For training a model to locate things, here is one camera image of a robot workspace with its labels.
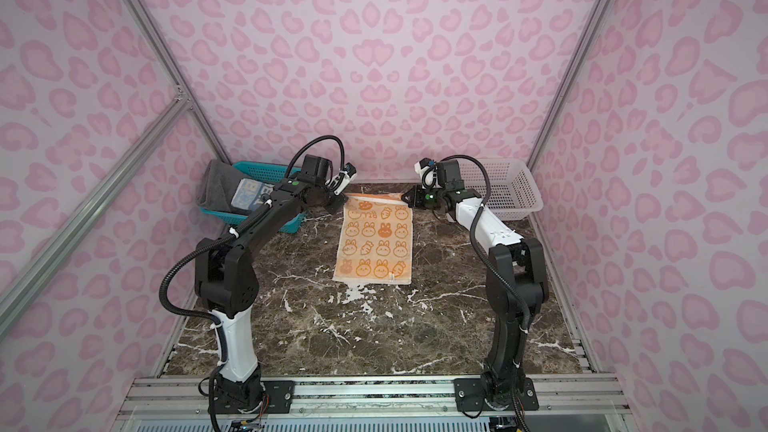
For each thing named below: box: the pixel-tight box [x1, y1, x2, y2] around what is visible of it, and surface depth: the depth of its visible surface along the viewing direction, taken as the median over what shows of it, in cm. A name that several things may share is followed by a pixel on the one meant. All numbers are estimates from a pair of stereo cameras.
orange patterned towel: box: [332, 192, 413, 285], surface depth 102 cm
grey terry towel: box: [197, 159, 250, 216], surface depth 105 cm
